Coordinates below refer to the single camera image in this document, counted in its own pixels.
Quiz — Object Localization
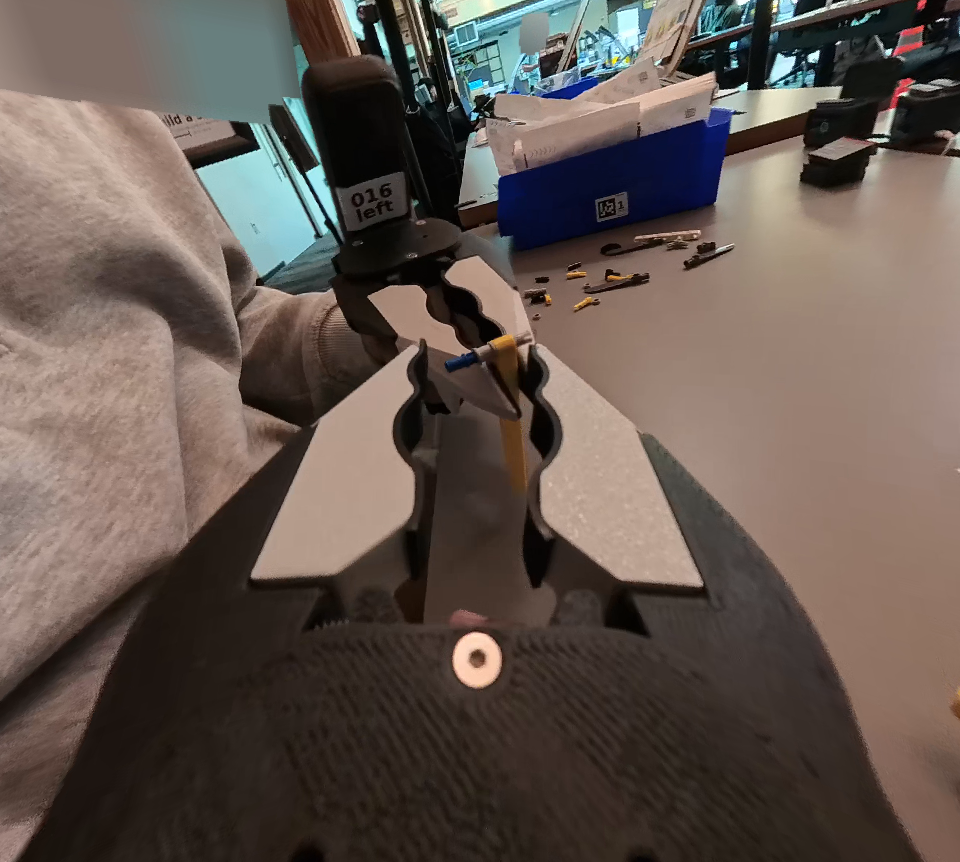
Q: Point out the black charger box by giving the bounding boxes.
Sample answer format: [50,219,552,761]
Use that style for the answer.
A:
[891,82,960,145]

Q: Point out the blue plastic bin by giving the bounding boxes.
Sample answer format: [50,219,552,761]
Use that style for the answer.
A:
[497,106,734,252]

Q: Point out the black box with red dot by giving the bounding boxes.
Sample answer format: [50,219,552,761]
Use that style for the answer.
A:
[799,137,879,189]

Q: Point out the yellow lego beam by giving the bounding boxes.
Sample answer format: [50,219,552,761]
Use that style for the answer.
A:
[491,334,532,497]

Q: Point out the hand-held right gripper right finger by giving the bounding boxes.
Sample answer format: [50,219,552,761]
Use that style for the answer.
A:
[522,343,708,592]

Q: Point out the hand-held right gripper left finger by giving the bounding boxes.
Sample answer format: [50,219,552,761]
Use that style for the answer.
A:
[249,340,444,589]

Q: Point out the black box with green ring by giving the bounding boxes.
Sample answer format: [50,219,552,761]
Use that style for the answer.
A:
[804,97,880,148]

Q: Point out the black framed sign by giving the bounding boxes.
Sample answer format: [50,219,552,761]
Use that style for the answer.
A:
[159,112,261,171]

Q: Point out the long wooden desk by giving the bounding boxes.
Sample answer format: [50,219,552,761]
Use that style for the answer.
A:
[684,0,960,91]

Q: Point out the pile of white paper bags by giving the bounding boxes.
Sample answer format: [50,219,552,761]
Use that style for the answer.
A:
[486,59,721,177]

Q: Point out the scattered small lego pieces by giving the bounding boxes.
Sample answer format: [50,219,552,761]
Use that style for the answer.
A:
[523,229,738,323]

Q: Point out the person's left forearm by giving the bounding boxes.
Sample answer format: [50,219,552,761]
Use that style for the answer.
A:
[135,202,357,432]

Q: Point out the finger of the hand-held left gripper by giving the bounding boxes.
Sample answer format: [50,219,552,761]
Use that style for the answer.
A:
[441,254,537,353]
[369,283,522,422]

